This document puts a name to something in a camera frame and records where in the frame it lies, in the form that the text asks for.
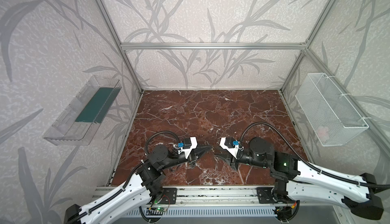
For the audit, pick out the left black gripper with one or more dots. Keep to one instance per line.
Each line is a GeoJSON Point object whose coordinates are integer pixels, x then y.
{"type": "Point", "coordinates": [192, 155]}

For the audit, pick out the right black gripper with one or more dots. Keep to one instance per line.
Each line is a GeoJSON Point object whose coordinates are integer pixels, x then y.
{"type": "Point", "coordinates": [229, 157]}

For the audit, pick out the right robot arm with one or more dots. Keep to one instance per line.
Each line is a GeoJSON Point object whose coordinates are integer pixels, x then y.
{"type": "Point", "coordinates": [296, 181]}

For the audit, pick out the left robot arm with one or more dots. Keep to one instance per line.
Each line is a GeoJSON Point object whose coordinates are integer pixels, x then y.
{"type": "Point", "coordinates": [143, 186]}

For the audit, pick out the small circuit board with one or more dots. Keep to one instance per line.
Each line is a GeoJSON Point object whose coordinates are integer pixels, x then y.
{"type": "Point", "coordinates": [157, 210]}

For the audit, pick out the pink object in basket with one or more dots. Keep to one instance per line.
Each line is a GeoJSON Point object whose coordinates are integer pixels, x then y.
{"type": "Point", "coordinates": [322, 131]}

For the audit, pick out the green felt pad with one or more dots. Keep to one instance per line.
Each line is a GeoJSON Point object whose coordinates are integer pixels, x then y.
{"type": "Point", "coordinates": [98, 106]}

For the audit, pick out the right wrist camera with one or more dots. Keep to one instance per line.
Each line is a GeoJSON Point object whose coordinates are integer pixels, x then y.
{"type": "Point", "coordinates": [231, 145]}

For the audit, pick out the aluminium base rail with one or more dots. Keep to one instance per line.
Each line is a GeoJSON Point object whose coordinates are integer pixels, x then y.
{"type": "Point", "coordinates": [245, 195]}

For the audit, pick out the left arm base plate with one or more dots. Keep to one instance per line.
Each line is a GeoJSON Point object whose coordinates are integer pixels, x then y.
{"type": "Point", "coordinates": [168, 196]}

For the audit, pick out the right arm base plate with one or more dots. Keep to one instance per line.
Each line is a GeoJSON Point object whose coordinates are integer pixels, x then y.
{"type": "Point", "coordinates": [265, 195]}

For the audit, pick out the white wire mesh basket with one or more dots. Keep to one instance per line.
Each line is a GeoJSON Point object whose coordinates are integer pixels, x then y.
{"type": "Point", "coordinates": [324, 104]}

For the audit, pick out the clear plastic wall bin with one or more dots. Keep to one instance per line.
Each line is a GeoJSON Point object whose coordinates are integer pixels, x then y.
{"type": "Point", "coordinates": [65, 131]}

